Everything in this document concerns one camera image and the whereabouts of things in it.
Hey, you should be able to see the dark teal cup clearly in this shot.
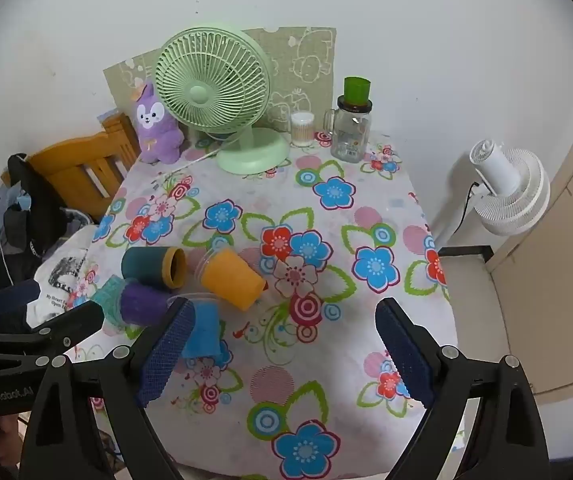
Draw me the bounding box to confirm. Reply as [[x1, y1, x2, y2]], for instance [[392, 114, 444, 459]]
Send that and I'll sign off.
[[121, 246, 188, 291]]

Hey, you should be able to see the white fan cable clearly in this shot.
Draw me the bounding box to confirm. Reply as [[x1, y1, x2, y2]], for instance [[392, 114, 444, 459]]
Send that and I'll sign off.
[[165, 147, 228, 174]]

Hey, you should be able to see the white printed cloth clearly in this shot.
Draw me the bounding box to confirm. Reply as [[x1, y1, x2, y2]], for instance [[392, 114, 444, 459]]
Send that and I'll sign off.
[[33, 239, 98, 322]]

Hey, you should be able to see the green desk fan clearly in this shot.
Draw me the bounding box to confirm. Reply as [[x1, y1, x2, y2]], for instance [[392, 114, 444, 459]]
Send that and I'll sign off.
[[154, 22, 292, 177]]

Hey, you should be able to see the blue cup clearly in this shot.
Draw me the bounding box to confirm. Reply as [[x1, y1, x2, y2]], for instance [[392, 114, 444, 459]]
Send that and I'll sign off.
[[180, 300, 232, 366]]

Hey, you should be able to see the beige cartoon printed board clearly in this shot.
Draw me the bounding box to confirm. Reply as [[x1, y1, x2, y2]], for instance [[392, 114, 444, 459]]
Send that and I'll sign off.
[[103, 25, 339, 134]]

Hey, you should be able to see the beige door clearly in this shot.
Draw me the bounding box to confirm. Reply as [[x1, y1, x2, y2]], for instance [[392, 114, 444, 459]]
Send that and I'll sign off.
[[487, 52, 573, 397]]

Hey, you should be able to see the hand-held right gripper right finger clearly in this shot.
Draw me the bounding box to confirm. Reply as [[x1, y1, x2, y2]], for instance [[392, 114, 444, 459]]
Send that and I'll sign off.
[[375, 297, 553, 480]]

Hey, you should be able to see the purple cup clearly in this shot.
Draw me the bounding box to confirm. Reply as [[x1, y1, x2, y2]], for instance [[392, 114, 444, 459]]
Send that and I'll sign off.
[[119, 280, 180, 329]]

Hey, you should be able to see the light teal cup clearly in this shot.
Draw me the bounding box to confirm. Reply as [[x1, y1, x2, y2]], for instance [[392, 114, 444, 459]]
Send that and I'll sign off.
[[90, 274, 128, 332]]

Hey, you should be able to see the orange cup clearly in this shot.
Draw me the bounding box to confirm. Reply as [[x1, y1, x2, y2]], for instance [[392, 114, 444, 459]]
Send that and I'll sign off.
[[194, 247, 269, 310]]

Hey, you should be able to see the white floor fan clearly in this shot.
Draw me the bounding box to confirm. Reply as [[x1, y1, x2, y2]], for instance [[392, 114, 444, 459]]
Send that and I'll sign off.
[[468, 138, 552, 236]]

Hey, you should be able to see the black fan cable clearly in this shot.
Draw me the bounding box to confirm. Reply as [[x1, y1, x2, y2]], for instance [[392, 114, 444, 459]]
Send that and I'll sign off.
[[435, 182, 482, 252]]

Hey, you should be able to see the purple plush toy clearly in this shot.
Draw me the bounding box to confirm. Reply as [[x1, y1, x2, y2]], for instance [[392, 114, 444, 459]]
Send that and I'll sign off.
[[133, 81, 185, 165]]

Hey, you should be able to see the floral tablecloth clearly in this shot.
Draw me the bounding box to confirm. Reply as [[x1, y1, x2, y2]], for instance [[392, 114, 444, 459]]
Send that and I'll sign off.
[[64, 129, 467, 480]]

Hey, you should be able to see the dark clothing pile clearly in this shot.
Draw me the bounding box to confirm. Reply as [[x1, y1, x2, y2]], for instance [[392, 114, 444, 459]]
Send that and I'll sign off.
[[0, 152, 93, 288]]

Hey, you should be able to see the wooden chair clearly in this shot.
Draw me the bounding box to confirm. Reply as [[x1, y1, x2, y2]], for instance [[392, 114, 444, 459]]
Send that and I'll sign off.
[[0, 111, 143, 227]]

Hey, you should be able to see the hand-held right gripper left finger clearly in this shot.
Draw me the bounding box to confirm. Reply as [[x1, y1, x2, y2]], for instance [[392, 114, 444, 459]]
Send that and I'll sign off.
[[19, 297, 196, 480]]

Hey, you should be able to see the cotton swab container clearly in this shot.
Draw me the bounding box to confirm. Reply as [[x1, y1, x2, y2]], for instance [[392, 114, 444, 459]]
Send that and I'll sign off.
[[291, 111, 316, 148]]

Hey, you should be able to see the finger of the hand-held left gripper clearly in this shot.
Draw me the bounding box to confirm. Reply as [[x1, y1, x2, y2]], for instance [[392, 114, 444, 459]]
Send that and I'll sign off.
[[14, 302, 106, 362], [0, 280, 42, 336]]

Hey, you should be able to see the black floor bar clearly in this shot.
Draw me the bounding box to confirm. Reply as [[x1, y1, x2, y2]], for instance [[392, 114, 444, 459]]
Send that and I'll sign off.
[[437, 245, 493, 264]]

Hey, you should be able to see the glass mug with green lid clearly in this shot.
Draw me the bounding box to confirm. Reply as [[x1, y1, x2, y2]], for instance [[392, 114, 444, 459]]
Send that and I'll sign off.
[[323, 76, 374, 163]]

